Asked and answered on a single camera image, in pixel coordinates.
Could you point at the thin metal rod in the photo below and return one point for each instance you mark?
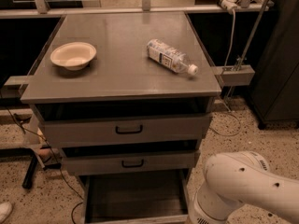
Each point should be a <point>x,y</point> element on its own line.
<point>240,60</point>

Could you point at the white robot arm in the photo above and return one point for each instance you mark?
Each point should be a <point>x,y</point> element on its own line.
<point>235,179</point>

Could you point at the grey drawer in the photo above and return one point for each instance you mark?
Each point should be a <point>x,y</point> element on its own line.
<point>156,197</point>
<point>131,162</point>
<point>130,130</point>

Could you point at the white shoe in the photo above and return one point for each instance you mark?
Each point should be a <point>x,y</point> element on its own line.
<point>5,211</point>

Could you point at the dark side cabinet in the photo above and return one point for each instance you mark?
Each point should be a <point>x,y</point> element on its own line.
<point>274,90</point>

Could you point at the grey drawer cabinet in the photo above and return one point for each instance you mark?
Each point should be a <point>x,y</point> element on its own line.
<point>123,81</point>

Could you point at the white paper bowl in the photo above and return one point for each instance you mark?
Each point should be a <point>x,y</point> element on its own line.
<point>73,56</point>

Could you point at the grey metal bracket block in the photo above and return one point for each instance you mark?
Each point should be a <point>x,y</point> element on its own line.
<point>232,78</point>

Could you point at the black stand leg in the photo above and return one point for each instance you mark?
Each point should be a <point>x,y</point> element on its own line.
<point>28,180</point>

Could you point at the clear plastic water bottle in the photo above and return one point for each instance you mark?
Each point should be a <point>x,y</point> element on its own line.
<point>171,58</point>

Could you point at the left grey metal bracket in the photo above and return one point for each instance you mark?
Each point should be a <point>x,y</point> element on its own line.
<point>15,82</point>

